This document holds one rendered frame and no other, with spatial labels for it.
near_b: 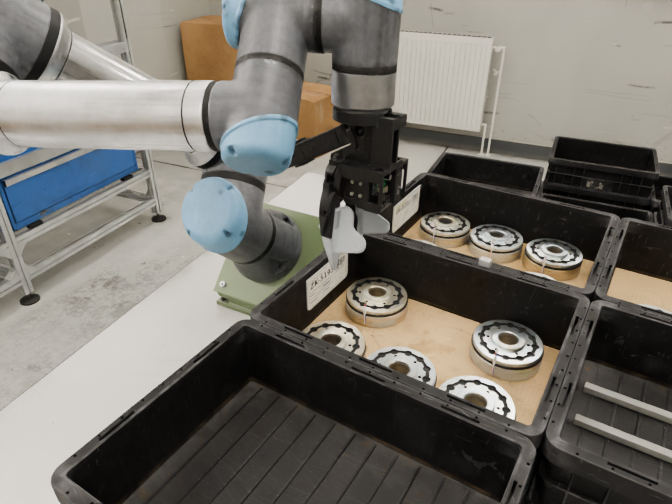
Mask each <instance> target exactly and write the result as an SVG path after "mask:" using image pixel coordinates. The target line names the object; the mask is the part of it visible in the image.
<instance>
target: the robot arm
mask: <svg viewBox="0 0 672 504"><path fill-rule="evenodd" d="M43 2H44V0H0V155H7V156H11V155H18V154H20V153H23V152H24V151H26V150H27V149H28V148H29V147H39V148H80V149H121V150H162V151H184V152H185V156H186V159H187V161H188V162H189V163H190V164H192V165H194V166H196V167H198V168H200V169H202V176H201V180H200V181H198V182H197V183H195V184H194V185H193V189H192V190H191V191H188V192H187V194H186V196H185V198H184V201H183V205H182V222H183V225H184V228H185V230H186V232H187V234H188V235H189V236H190V238H191V239H192V240H194V241H195V242H196V243H198V244H199V245H200V246H201V247H203V248H204V249H206V250H208V251H210V252H213V253H217V254H219V255H221V256H223V257H225V258H227V259H229V260H231V261H233V264H234V266H235V267H236V269H237V270H238V271H239V272H240V273H241V274H242V275H243V276H244V277H246V278H248V279H250V280H252V281H255V282H258V283H271V282H275V281H277V280H280V279H281V278H283V277H285V276H286V275H287V274H288V273H289V272H290V271H291V270H292V269H293V268H294V267H295V265H296V263H297V262H298V260H299V257H300V255H301V251H302V235H301V232H300V229H299V227H298V225H297V224H296V223H295V221H294V220H293V219H291V218H290V217H289V216H288V215H286V214H285V213H283V212H281V211H278V210H274V209H264V208H263V203H264V196H265V189H266V183H267V176H274V175H278V174H280V173H282V172H284V171H285V170H286V169H288V168H291V167H293V166H295V168H297V167H300V166H306V165H307V164H308V163H309V162H311V161H313V160H315V159H314V158H315V157H318V156H320V155H323V154H325V153H328V152H330V151H333V150H335V149H338V148H340V147H343V146H345V145H347V144H350V143H351V144H350V145H348V146H346V147H344V148H341V149H339V150H337V151H335V152H333V153H331V156H330V157H331V159H329V164H328V165H327V167H326V170H325V179H324V182H323V189H322V194H321V198H320V204H319V222H320V233H321V236H322V240H323V244H324V248H325V251H326V254H327V257H328V260H329V263H330V265H331V268H332V269H334V270H337V268H338V260H339V253H362V252H363V251H364V250H365V248H366V241H365V239H364V237H363V234H382V233H387V232H388V231H389V230H390V224H389V222H388V221H387V220H386V219H385V218H383V217H382V216H381V215H380V214H381V210H382V204H383V205H385V204H387V203H391V204H395V203H396V202H398V201H399V200H400V197H403V198H404V197H405V191H406V180H407V170H408V160H409V159H408V158H403V157H398V147H399V136H400V128H402V127H404V126H406V122H407V114H404V113H398V112H392V108H391V107H392V106H393V105H394V101H395V88H396V74H397V62H398V51H399V39H400V27H401V16H402V13H403V7H402V5H403V0H222V8H223V13H222V25H223V31H224V35H225V38H226V40H227V42H228V44H229V45H230V46H231V47H232V48H234V49H238V52H237V58H236V64H235V68H234V75H233V80H231V81H227V80H221V81H214V80H158V79H156V78H154V77H153V76H151V75H149V74H147V73H145V72H144V71H142V70H140V69H138V68H136V67H135V66H133V65H131V64H129V63H127V62H126V61H124V60H122V59H120V58H118V57H117V56H115V55H113V54H111V53H109V52H108V51H106V50H104V49H102V48H100V47H99V46H97V45H95V44H93V43H91V42H89V41H88V40H86V39H84V38H82V37H80V36H79V35H77V34H75V33H73V32H71V31H70V30H69V29H68V28H67V25H66V23H65V20H64V18H63V15H62V14H61V13H60V12H59V11H57V10H55V9H53V8H52V7H50V6H48V5H47V4H45V3H43ZM307 53H315V54H325V53H332V76H331V103H332V104H333V105H334V106H333V115H332V118H333V120H335V121H337V122H339V123H342V124H340V125H338V126H336V127H334V128H331V129H329V130H327V131H325V132H322V133H320V134H318V135H315V136H313V137H311V138H308V139H306V138H305V137H304V138H301V139H296V138H297V136H298V131H299V127H298V118H299V110H300V103H301V95H302V87H303V80H304V74H305V66H306V59H307ZM402 169H404V175H403V186H402V188H401V180H402ZM343 200H344V202H345V206H342V207H340V203H341V202H342V201H343Z"/></svg>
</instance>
